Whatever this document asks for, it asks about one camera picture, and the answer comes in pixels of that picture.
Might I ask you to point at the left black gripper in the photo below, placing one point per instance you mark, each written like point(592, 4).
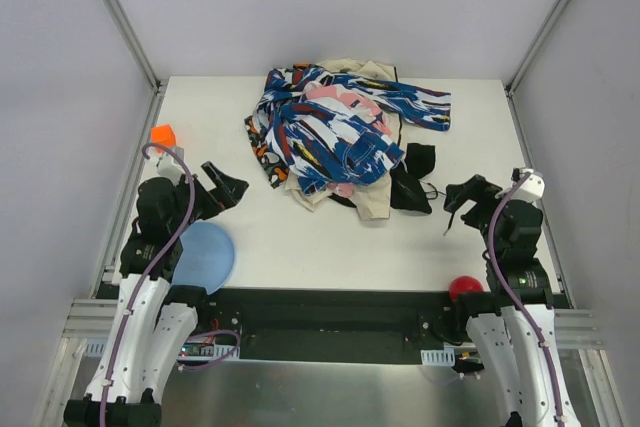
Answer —
point(201, 192)

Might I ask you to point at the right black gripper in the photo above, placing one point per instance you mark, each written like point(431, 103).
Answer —
point(477, 203)

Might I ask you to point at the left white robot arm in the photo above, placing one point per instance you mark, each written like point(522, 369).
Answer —
point(154, 316)

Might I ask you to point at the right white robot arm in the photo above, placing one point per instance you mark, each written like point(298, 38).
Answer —
point(512, 325)

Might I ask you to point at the black orange patterned cloth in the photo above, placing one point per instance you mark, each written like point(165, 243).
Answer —
point(275, 169)

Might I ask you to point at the beige cloth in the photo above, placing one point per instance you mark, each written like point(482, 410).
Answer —
point(372, 202)

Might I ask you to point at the blue white patterned cloth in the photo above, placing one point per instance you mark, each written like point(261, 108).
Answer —
point(324, 143)

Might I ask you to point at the pink cloth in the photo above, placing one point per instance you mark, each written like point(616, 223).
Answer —
point(359, 105)

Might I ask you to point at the blue plastic plate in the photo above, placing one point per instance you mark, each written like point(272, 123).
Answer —
point(207, 259)

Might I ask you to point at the red ball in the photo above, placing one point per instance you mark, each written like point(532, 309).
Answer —
point(462, 285)

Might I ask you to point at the orange cube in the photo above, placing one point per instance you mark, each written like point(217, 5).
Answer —
point(163, 135)

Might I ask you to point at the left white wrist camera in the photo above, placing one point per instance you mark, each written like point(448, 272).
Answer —
point(166, 166)

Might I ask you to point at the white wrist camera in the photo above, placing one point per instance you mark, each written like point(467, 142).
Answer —
point(529, 184)
point(166, 166)

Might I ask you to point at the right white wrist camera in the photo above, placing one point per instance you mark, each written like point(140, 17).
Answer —
point(529, 184)

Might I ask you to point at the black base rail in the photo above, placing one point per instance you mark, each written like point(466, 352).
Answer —
point(341, 326)

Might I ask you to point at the left aluminium frame post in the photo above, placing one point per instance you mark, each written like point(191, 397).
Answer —
point(132, 42)

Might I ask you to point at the aluminium frame post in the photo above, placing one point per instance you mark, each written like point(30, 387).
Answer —
point(547, 27)
point(132, 42)

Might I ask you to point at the right aluminium frame post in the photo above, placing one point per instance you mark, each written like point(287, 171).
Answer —
point(547, 27)

